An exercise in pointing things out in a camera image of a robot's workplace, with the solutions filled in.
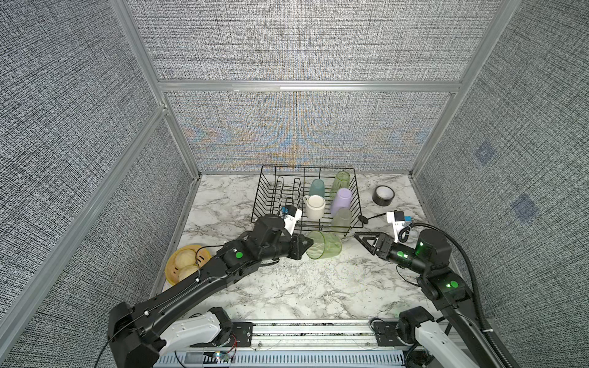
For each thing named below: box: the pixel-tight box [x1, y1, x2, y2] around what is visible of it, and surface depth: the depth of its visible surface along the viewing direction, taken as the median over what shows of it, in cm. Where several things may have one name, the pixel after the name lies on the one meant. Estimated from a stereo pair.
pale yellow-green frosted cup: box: [331, 207, 353, 235], surface depth 94 cm
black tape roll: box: [371, 184, 395, 207], surface depth 109 cm
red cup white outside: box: [302, 194, 326, 221], surface depth 98 cm
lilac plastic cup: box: [331, 187, 353, 217], surface depth 94 cm
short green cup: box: [305, 230, 343, 260], surface depth 69 cm
